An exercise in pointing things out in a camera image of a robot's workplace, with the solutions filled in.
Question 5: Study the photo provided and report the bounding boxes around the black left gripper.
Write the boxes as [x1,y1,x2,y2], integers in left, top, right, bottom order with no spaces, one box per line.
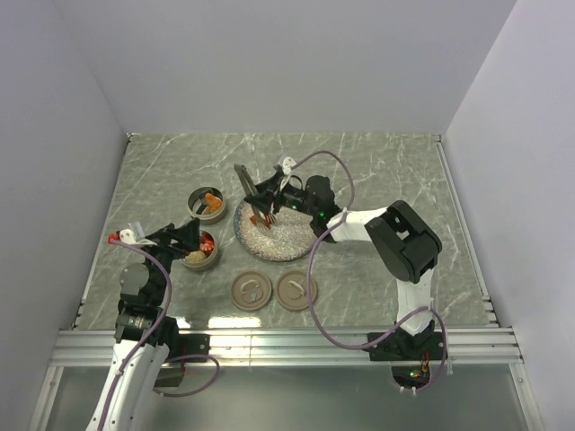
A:
[135,217,199,304]

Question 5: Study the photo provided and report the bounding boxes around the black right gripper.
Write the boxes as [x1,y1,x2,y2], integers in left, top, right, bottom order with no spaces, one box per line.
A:
[244,173,319,218]

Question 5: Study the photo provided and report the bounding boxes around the metal serving tongs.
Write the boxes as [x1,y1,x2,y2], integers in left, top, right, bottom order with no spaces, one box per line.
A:
[234,163,276,232]

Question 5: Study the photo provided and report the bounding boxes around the red chicken drumstick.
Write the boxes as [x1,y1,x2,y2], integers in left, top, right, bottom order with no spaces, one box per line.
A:
[201,232,214,243]

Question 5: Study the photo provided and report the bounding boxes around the red shrimp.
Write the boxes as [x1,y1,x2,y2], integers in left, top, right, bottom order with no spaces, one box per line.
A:
[199,242,215,254]

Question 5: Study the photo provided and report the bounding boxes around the red sushi roll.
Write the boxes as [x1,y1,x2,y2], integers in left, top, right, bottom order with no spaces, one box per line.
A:
[193,202,208,215]

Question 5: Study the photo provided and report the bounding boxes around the white steamed bun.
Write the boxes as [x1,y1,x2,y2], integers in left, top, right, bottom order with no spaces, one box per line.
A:
[184,251,207,265]

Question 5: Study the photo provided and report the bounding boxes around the brown lid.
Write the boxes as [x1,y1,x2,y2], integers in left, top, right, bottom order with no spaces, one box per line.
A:
[231,270,273,312]
[275,270,309,312]

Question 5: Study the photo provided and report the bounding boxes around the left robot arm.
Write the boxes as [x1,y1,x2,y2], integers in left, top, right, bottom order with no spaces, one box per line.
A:
[87,218,216,430]

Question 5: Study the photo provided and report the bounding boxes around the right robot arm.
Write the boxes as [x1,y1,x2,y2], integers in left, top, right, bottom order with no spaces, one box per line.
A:
[234,164,442,360]

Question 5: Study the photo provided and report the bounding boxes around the far steel lunch tin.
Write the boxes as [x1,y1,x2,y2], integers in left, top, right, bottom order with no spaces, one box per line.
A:
[187,187,227,225]

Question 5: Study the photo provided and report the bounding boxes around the steel lunch tin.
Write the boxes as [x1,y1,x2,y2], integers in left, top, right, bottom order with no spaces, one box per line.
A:
[187,187,227,225]
[181,230,219,272]

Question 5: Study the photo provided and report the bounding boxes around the near steel lunch tin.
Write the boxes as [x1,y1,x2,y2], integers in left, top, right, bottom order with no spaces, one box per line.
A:
[181,230,219,272]

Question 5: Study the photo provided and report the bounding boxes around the speckled ceramic plate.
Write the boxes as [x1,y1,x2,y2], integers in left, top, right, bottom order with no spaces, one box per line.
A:
[234,201,316,262]

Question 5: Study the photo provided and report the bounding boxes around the circuit board with led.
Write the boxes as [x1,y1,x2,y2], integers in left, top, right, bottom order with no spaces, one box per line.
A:
[391,366,431,391]

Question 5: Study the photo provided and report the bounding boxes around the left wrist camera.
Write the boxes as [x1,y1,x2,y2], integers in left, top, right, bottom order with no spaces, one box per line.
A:
[108,222,145,245]

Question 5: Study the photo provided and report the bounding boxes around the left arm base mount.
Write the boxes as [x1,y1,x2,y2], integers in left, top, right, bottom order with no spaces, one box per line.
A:
[175,333,210,363]

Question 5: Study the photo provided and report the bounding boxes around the aluminium frame rail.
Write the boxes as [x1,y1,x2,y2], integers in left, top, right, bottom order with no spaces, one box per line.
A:
[49,327,523,367]

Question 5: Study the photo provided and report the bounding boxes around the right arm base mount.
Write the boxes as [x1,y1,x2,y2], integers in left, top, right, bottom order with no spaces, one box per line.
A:
[365,329,446,362]

